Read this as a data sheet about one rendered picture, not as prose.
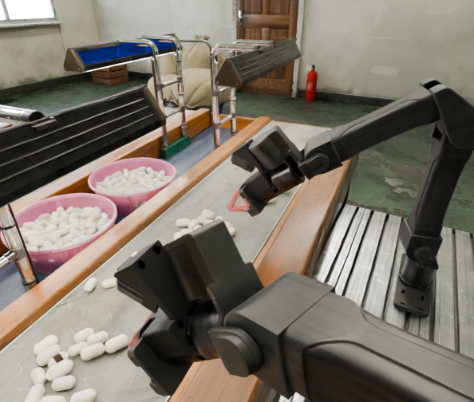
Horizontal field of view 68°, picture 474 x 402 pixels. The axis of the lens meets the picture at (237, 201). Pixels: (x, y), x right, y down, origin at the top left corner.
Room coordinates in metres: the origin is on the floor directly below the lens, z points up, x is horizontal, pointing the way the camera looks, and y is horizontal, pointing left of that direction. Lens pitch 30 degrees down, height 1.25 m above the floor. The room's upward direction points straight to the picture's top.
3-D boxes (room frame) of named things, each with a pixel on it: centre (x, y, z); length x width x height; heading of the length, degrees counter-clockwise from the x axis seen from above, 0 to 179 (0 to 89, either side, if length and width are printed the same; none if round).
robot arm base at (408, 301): (0.61, -0.41, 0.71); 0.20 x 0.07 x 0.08; 153
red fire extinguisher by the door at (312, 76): (5.00, -1.03, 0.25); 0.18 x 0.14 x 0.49; 153
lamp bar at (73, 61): (1.49, 0.41, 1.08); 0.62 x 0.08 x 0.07; 156
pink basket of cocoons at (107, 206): (0.74, 0.44, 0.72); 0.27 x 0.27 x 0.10
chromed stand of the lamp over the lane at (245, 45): (1.30, -0.03, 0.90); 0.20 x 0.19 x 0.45; 156
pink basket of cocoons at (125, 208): (0.99, 0.33, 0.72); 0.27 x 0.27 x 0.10
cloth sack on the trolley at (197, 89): (3.86, 0.44, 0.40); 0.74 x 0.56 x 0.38; 154
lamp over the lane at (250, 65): (1.27, -0.10, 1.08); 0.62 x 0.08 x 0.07; 156
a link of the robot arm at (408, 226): (0.62, -0.40, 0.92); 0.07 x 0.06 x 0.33; 171
